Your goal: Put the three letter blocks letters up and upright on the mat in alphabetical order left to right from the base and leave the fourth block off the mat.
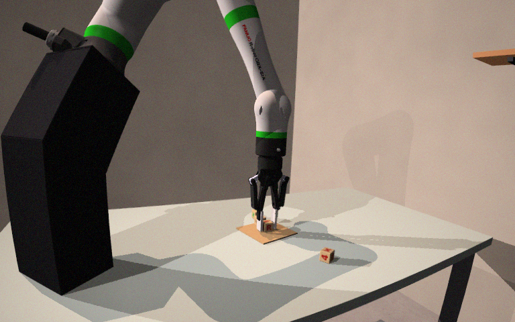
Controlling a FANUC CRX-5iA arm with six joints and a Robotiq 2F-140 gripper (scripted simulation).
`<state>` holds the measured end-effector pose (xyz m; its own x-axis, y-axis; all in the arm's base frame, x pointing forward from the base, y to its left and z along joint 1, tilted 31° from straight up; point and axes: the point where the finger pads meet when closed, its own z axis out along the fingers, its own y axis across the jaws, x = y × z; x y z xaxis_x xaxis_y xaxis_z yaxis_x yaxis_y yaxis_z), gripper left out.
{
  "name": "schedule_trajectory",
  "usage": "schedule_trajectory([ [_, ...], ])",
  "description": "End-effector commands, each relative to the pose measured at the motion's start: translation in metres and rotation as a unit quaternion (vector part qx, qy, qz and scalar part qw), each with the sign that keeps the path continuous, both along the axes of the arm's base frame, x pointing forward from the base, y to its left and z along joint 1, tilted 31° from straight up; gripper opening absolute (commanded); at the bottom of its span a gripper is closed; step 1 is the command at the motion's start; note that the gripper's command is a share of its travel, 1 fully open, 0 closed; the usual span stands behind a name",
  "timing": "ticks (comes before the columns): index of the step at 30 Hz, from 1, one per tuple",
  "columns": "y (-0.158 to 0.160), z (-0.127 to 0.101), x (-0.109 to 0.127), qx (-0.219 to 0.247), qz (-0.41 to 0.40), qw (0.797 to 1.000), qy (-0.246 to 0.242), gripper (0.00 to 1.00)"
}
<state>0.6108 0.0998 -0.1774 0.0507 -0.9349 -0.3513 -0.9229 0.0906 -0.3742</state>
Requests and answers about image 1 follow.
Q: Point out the tan square mat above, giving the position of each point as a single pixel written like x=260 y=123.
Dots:
x=266 y=237

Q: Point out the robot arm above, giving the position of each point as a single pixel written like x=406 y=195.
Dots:
x=119 y=25

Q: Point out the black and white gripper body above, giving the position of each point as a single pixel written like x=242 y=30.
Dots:
x=264 y=167

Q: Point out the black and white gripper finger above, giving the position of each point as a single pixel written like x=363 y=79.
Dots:
x=257 y=201
x=278 y=196

